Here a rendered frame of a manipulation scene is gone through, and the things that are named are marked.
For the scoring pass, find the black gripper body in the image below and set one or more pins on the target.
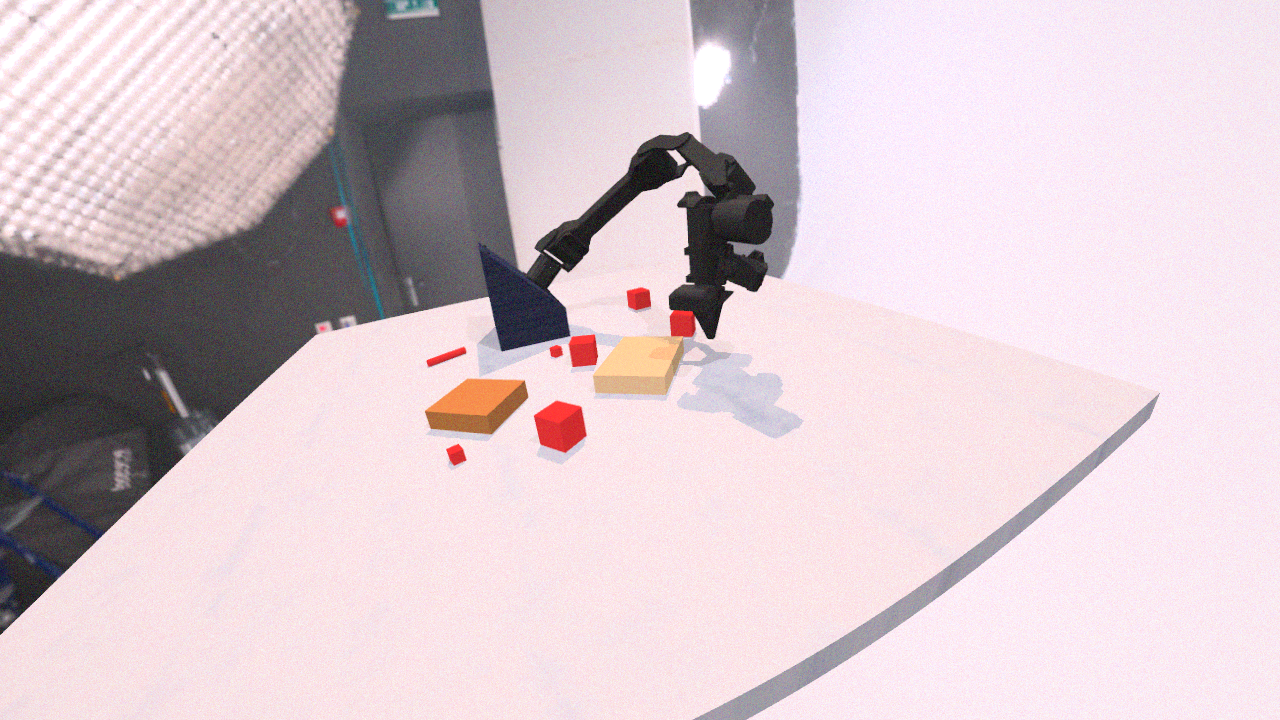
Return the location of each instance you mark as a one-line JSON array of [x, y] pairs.
[[705, 294]]

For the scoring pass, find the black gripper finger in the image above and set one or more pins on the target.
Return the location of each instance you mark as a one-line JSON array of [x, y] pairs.
[[726, 294], [708, 320]]

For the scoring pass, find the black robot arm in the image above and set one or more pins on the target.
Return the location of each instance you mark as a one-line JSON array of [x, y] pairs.
[[734, 214]]

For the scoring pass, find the red bar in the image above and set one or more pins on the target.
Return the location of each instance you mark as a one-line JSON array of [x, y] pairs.
[[446, 356]]

